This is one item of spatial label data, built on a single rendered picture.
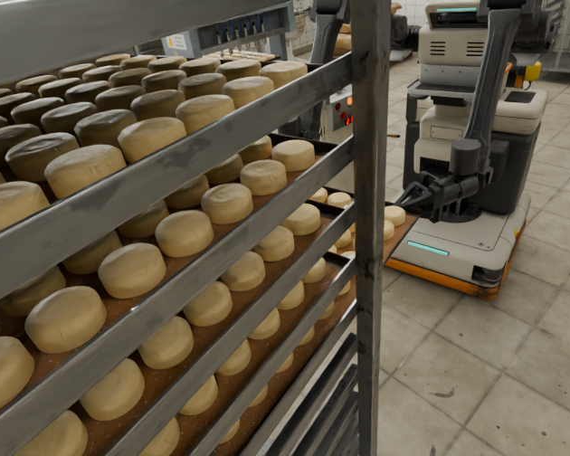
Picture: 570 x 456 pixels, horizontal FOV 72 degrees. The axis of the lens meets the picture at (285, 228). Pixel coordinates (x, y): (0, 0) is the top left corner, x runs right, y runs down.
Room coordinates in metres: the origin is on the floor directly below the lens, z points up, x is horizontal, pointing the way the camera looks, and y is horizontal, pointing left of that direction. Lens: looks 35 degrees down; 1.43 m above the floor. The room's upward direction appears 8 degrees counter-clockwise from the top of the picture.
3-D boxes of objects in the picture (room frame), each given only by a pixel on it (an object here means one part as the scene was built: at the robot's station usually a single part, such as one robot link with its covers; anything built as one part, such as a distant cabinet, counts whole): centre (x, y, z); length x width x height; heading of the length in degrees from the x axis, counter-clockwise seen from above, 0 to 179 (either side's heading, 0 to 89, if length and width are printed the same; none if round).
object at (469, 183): (0.74, -0.40, 0.96); 0.07 x 0.06 x 0.07; 109
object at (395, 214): (0.66, -0.22, 0.96); 0.05 x 0.05 x 0.02
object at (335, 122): (1.85, -0.38, 0.77); 0.24 x 0.04 x 0.14; 127
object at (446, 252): (1.61, -0.84, 0.16); 0.67 x 0.64 x 0.25; 139
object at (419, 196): (0.70, -0.28, 0.95); 0.09 x 0.07 x 0.07; 109
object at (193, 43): (2.54, 0.15, 1.01); 0.72 x 0.33 x 0.34; 127
